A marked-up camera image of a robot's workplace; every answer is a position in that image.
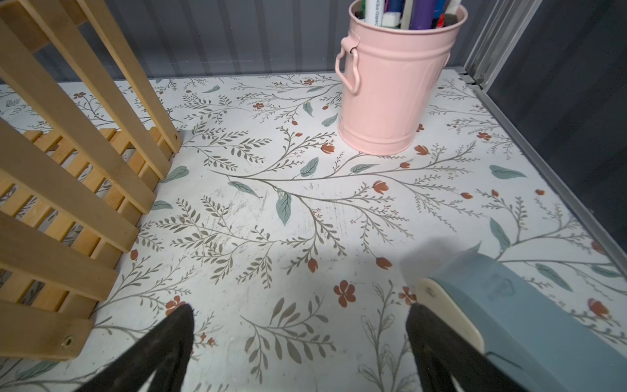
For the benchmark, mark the grey-blue stapler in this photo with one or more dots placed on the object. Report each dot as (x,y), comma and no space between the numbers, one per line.
(519,330)

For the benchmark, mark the markers in pink bucket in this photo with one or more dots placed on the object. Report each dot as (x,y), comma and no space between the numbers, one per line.
(409,14)

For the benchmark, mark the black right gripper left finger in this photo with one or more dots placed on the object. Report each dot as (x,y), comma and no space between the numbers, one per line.
(159,359)

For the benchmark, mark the pink metal pen bucket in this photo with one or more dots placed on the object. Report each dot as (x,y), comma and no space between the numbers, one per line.
(389,76)

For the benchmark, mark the wooden two-tier plant rack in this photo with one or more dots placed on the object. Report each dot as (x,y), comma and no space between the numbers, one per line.
(72,196)

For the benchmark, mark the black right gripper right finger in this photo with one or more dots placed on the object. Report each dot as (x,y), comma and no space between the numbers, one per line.
(443,357)

